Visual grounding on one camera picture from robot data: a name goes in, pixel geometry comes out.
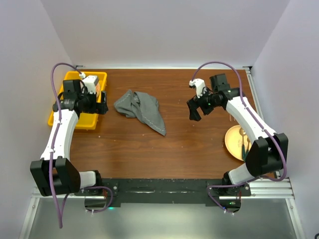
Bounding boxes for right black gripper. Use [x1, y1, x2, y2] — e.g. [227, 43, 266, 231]
[186, 87, 220, 121]

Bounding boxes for grey cloth napkin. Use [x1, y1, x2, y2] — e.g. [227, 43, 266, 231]
[114, 90, 166, 136]

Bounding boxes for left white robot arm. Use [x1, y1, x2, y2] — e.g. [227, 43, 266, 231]
[30, 75, 108, 197]

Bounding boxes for orange woven coaster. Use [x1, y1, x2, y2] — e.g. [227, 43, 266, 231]
[95, 83, 101, 98]

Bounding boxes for yellow plastic tray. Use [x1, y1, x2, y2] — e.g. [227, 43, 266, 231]
[58, 71, 107, 130]

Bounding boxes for golden round plate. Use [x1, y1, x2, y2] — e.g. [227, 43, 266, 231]
[224, 125, 252, 162]

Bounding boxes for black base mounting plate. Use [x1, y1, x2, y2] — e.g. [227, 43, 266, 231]
[74, 177, 252, 212]

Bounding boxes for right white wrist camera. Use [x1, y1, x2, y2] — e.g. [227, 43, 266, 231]
[189, 78, 206, 99]

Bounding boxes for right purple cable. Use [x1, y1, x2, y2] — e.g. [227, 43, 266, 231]
[193, 61, 289, 215]

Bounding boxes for gold fork green handle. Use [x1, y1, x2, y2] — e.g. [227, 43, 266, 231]
[242, 139, 251, 162]

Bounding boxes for aluminium frame rail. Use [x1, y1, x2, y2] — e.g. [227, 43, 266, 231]
[20, 69, 304, 239]

